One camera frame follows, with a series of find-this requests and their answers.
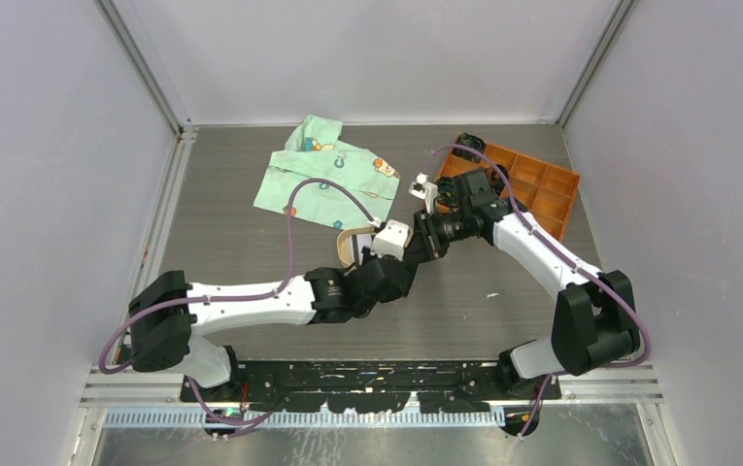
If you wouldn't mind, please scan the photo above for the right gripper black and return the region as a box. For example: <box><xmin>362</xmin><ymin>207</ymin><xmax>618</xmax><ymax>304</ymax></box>
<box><xmin>402</xmin><ymin>207</ymin><xmax>471</xmax><ymax>266</ymax></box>

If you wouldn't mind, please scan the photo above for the white striped card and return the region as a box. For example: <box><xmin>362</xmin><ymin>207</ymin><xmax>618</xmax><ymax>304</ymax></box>
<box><xmin>353</xmin><ymin>233</ymin><xmax>374</xmax><ymax>265</ymax></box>

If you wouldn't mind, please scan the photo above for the green cartoon print cloth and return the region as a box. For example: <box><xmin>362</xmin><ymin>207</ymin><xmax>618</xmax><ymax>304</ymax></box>
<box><xmin>253</xmin><ymin>116</ymin><xmax>401</xmax><ymax>230</ymax></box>

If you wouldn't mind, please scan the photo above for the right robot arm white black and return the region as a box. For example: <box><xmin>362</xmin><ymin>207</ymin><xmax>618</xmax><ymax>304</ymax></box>
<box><xmin>410</xmin><ymin>169</ymin><xmax>651</xmax><ymax>399</ymax></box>

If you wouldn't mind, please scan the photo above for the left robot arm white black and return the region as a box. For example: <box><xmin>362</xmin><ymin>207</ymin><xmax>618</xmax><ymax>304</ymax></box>
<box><xmin>129</xmin><ymin>252</ymin><xmax>420</xmax><ymax>401</ymax></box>

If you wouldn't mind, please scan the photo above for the rolled dark belt front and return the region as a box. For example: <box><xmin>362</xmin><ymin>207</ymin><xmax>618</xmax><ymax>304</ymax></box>
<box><xmin>436</xmin><ymin>177</ymin><xmax>459</xmax><ymax>210</ymax></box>

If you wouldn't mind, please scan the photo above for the rolled dark belt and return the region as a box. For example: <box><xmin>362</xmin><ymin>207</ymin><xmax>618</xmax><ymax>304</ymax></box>
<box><xmin>456</xmin><ymin>133</ymin><xmax>487</xmax><ymax>151</ymax></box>
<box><xmin>436</xmin><ymin>177</ymin><xmax>459</xmax><ymax>210</ymax></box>

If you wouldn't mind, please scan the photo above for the beige oval tray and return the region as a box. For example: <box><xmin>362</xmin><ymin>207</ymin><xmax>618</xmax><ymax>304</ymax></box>
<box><xmin>336</xmin><ymin>225</ymin><xmax>376</xmax><ymax>268</ymax></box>

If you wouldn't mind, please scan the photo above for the rolled dark belt back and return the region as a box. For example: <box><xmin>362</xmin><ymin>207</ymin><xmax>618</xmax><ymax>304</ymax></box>
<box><xmin>456</xmin><ymin>133</ymin><xmax>487</xmax><ymax>151</ymax></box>

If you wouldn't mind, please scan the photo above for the orange compartment organizer tray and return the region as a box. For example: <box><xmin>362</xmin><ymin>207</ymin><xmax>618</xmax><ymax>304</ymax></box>
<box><xmin>436</xmin><ymin>141</ymin><xmax>581</xmax><ymax>240</ymax></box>

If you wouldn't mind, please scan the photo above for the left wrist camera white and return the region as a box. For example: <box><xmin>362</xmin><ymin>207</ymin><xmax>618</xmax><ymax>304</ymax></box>
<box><xmin>370</xmin><ymin>219</ymin><xmax>413</xmax><ymax>260</ymax></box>

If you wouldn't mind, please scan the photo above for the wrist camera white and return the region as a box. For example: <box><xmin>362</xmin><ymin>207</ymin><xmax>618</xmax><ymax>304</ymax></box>
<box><xmin>409</xmin><ymin>173</ymin><xmax>438</xmax><ymax>215</ymax></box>
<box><xmin>370</xmin><ymin>219</ymin><xmax>413</xmax><ymax>260</ymax></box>

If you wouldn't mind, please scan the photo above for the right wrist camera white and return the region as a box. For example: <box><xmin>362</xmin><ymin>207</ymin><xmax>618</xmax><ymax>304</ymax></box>
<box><xmin>409</xmin><ymin>173</ymin><xmax>438</xmax><ymax>215</ymax></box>

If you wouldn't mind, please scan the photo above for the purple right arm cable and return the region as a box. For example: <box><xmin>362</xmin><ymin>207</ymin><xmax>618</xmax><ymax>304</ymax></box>
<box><xmin>423</xmin><ymin>142</ymin><xmax>653</xmax><ymax>439</ymax></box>

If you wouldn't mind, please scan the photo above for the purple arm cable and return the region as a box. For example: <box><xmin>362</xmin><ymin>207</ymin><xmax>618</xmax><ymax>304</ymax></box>
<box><xmin>98</xmin><ymin>177</ymin><xmax>386</xmax><ymax>440</ymax></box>
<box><xmin>423</xmin><ymin>142</ymin><xmax>653</xmax><ymax>439</ymax></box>

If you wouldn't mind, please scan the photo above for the slotted metal cable duct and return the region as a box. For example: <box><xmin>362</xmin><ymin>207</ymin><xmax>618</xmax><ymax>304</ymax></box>
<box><xmin>101</xmin><ymin>406</ymin><xmax>507</xmax><ymax>431</ymax></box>

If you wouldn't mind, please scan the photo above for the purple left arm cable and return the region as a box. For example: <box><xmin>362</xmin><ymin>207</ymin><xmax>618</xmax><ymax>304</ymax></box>
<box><xmin>98</xmin><ymin>177</ymin><xmax>386</xmax><ymax>440</ymax></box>

